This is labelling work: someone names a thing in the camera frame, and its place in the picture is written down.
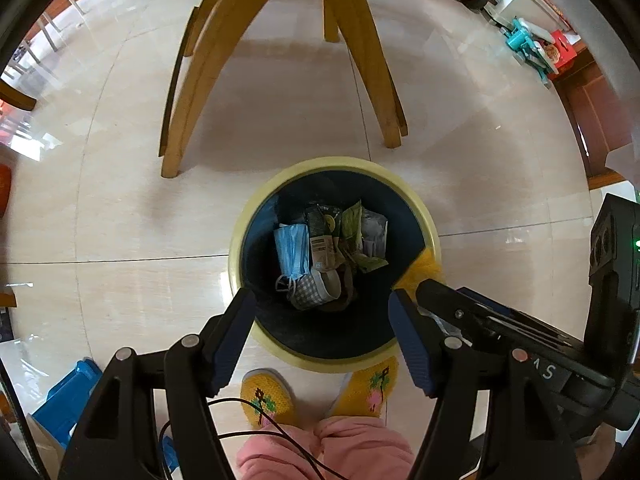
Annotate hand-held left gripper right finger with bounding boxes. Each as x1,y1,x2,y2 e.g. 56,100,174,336
389,289,583,480

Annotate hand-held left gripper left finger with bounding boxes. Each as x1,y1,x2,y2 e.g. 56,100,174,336
57,287,257,480

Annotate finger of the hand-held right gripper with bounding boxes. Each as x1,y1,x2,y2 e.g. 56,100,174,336
416,279,577,357

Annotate yellow textured cloth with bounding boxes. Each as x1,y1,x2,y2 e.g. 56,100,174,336
397,246,444,297

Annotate yellow rimmed waste bin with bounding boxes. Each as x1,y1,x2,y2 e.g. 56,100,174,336
229,157,443,374

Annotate green black snack packet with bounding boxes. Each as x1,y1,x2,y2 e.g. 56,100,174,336
340,200,390,274

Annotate person's right hand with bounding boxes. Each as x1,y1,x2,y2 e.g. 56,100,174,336
574,425,632,480

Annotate yellow knitted slipper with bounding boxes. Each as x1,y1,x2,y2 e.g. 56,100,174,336
332,355,401,419
241,368,297,429

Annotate checked face mask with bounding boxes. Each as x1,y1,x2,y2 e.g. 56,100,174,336
287,265,347,312

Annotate blue face mask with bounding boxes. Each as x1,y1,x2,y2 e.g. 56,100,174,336
273,223,312,294

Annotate pink trousers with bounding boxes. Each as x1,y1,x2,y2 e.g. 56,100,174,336
236,415,417,480

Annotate dark brown packet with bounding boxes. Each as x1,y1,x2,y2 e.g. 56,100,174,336
305,204,344,269

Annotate blue plastic box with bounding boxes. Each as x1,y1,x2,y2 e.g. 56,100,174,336
32,360,104,449

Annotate brown wooden door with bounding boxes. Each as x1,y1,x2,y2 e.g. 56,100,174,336
550,42,640,192

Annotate small red gift box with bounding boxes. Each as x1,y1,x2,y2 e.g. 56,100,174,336
546,30,584,75

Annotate teal toy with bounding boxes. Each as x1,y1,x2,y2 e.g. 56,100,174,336
502,17,562,89

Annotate black cable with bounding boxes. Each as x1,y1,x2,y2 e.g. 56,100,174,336
159,397,351,480

